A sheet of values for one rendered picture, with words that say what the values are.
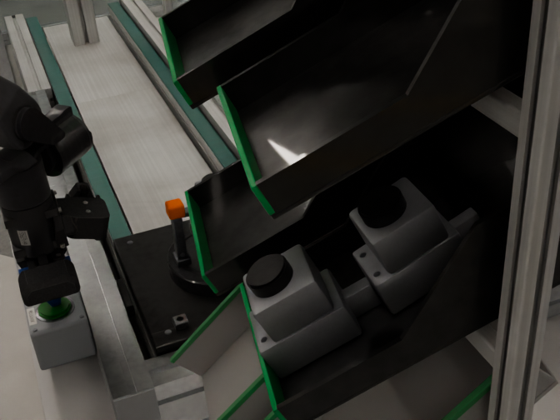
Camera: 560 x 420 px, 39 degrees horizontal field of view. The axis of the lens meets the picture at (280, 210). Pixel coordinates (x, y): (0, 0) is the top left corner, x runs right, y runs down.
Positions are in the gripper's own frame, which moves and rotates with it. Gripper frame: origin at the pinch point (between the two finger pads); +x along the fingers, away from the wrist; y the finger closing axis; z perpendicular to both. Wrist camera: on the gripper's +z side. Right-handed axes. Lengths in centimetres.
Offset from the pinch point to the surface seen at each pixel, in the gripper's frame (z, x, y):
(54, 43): 15, 10, 108
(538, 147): 24, -39, -55
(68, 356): -0.2, 8.8, -3.8
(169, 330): 11.4, 2.9, -11.6
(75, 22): 20, 4, 103
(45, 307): -1.3, 3.4, -0.1
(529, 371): 25, -23, -55
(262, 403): 14.6, -6.7, -35.4
